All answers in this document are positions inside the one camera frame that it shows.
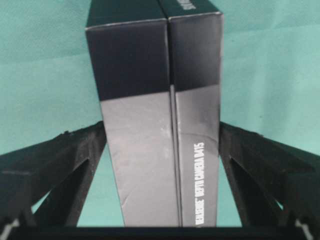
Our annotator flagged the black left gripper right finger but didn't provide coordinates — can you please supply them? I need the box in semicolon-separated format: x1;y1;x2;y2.
219;122;320;228

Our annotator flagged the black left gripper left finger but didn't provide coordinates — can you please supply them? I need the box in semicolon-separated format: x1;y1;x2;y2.
0;122;107;227

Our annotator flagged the black RealSense box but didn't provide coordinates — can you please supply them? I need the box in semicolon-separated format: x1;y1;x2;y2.
85;0;224;228

